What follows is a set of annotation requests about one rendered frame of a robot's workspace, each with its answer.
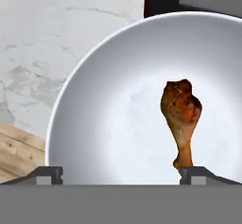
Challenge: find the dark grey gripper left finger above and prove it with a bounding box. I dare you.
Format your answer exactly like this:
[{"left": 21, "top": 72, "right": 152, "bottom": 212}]
[{"left": 1, "top": 166, "right": 64, "bottom": 186}]

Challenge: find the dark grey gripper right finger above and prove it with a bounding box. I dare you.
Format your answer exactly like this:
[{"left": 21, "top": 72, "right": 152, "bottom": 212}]
[{"left": 179, "top": 166, "right": 242, "bottom": 186}]

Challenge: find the brown chicken drumstick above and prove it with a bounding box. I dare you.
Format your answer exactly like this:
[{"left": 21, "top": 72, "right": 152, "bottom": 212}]
[{"left": 160, "top": 78, "right": 203, "bottom": 172}]

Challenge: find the white bowl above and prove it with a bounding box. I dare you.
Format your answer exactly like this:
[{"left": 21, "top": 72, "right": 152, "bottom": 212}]
[{"left": 44, "top": 11, "right": 242, "bottom": 186}]

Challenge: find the light wooden cutting board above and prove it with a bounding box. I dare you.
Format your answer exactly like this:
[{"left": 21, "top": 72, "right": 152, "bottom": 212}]
[{"left": 0, "top": 123, "right": 46, "bottom": 184}]

